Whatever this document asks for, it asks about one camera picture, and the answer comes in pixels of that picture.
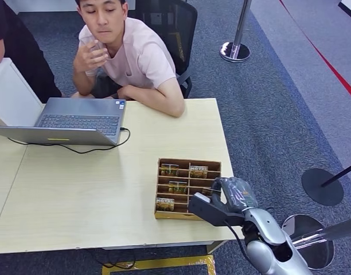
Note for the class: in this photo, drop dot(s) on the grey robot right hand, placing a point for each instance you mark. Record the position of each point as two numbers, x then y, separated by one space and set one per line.
238 193

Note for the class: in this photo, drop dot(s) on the person's left hand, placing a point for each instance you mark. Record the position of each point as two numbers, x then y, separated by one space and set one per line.
125 92

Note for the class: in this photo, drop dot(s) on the person's right hand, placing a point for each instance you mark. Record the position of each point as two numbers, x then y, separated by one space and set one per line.
89 57

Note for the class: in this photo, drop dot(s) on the green hotel card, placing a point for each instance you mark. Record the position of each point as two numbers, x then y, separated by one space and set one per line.
199 172
165 204
178 188
206 192
169 170

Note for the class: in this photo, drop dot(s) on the person's right forearm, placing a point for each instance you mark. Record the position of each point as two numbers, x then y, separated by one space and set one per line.
81 83

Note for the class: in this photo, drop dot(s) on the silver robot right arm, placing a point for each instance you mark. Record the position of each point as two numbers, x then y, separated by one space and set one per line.
271 243

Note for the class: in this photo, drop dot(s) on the person's left forearm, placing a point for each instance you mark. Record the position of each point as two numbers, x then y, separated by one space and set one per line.
161 100

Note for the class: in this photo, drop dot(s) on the seated person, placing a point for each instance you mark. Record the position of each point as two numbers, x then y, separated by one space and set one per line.
141 57

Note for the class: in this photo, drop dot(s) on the brown wooden card organizer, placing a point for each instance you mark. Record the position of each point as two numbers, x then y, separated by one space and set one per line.
175 216

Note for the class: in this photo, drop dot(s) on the person in dark clothing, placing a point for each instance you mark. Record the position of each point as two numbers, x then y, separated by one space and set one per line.
23 53

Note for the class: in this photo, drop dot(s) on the grey laptop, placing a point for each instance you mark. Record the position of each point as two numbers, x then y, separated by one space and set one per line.
78 121

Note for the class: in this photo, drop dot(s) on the black mesh office chair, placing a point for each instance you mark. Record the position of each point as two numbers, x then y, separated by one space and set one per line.
175 22

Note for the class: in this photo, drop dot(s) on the white box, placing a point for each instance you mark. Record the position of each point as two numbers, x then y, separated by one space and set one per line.
11 95

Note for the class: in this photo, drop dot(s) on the yellow floor tape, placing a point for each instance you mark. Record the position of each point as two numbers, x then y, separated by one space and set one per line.
163 262

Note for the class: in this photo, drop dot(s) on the red floor tape line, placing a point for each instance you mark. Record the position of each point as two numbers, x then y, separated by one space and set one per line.
336 74

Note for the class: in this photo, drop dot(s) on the black stanchion post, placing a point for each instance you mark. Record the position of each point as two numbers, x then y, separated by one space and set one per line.
321 189

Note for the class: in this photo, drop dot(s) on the chrome stanchion post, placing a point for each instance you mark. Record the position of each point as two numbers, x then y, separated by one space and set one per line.
321 254
235 51

